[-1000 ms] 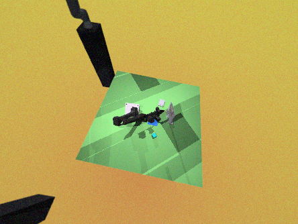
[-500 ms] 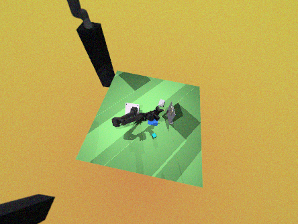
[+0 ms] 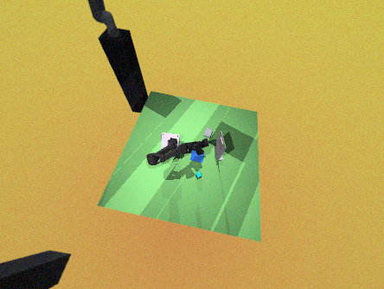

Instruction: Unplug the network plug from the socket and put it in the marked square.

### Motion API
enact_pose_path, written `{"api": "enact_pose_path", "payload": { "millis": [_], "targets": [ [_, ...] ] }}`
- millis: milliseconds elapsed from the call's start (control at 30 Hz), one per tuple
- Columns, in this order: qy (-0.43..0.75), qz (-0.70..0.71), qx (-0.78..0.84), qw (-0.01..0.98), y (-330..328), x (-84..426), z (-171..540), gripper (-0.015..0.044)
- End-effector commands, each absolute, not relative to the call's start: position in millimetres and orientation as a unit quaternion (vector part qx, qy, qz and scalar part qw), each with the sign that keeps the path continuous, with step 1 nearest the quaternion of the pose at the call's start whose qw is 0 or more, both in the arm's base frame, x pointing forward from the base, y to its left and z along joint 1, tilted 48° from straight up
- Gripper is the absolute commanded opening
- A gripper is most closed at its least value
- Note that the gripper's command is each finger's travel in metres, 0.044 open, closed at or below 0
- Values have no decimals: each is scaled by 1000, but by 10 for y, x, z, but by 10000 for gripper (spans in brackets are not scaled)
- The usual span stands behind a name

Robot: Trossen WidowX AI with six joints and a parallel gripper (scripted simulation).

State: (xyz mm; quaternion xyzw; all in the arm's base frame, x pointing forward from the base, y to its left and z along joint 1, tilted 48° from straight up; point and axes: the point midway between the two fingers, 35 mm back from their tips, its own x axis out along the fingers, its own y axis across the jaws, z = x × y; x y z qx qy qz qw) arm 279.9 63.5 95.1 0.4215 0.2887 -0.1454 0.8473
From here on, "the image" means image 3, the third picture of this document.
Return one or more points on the blue flat square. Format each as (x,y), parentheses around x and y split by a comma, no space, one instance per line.
(195,157)

